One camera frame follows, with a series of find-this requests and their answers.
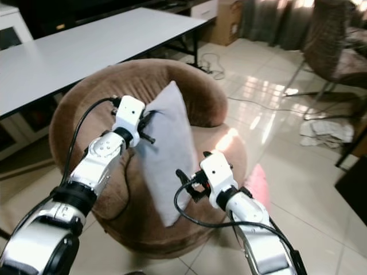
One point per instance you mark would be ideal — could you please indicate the white glass-door cabinet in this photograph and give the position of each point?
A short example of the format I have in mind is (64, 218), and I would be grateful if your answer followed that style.
(11, 20)

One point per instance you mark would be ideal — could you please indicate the brown round sofa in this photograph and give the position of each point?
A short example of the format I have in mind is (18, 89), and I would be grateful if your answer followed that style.
(183, 91)

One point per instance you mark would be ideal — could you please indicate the brown wicker chair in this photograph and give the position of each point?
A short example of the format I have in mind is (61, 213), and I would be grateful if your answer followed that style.
(330, 34)

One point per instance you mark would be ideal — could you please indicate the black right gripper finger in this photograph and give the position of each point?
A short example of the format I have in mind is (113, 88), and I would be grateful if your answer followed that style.
(206, 154)
(182, 176)

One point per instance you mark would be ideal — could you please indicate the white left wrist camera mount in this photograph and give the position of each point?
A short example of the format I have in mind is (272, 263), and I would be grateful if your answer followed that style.
(129, 117)

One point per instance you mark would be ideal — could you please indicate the grey rectangular pillow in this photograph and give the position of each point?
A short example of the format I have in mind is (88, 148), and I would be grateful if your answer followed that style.
(169, 154)

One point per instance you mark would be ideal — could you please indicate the white folding table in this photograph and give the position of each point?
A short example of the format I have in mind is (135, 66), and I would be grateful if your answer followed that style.
(92, 51)

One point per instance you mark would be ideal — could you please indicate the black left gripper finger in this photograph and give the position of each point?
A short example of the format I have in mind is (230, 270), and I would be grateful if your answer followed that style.
(146, 137)

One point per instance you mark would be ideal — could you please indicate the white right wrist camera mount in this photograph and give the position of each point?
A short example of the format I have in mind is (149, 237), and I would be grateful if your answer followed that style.
(217, 172)

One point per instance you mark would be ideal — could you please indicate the crumpled white floor cloth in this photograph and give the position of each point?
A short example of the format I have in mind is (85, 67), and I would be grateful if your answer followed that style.
(324, 133)

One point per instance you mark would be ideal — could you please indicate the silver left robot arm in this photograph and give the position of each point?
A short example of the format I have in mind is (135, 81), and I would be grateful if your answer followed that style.
(100, 154)

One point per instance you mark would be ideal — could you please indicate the white drawer unit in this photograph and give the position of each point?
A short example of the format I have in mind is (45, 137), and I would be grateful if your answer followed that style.
(205, 10)

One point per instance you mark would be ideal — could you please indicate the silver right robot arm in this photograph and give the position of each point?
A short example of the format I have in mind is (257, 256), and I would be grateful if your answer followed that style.
(255, 220)

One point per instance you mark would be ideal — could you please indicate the grey curtain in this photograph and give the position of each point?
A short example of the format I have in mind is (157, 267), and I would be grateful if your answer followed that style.
(275, 23)

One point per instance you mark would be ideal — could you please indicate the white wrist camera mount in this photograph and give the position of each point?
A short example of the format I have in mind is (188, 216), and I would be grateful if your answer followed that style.
(129, 117)
(217, 172)

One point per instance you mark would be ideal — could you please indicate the upright brown cardboard box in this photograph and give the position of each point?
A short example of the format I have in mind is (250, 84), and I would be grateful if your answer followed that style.
(226, 23)

